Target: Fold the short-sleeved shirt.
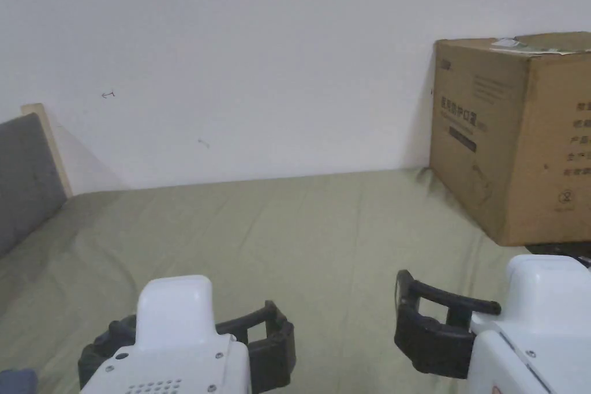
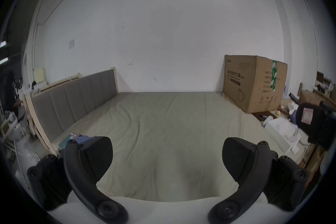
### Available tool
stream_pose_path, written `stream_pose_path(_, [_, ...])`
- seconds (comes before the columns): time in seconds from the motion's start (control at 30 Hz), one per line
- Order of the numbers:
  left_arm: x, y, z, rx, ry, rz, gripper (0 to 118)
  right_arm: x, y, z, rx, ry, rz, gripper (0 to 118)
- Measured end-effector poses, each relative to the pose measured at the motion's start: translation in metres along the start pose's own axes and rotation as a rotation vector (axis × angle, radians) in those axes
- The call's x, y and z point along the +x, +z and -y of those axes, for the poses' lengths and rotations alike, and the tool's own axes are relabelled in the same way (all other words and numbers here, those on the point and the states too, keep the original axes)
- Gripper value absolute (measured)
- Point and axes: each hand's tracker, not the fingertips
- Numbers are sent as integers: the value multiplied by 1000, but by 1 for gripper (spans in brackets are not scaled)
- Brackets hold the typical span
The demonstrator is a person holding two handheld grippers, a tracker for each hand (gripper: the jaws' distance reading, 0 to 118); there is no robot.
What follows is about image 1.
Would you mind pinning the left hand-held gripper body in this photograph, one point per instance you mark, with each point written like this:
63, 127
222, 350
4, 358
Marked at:
175, 348

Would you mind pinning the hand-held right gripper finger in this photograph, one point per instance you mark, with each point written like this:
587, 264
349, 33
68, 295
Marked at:
429, 343

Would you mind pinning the dark blue garment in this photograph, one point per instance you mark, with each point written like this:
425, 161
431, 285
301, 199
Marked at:
16, 382

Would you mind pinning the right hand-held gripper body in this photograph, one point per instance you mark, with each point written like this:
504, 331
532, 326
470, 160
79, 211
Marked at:
540, 334

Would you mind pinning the brown cardboard carton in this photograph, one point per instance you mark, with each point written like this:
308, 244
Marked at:
503, 135

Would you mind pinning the bed with pale green sheet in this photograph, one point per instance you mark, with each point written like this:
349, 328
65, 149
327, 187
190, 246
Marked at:
295, 232

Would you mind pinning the grey padded headboard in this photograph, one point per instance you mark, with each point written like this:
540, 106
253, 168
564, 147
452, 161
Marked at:
25, 172

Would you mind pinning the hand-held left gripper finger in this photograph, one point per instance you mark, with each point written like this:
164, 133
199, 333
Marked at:
274, 352
108, 343

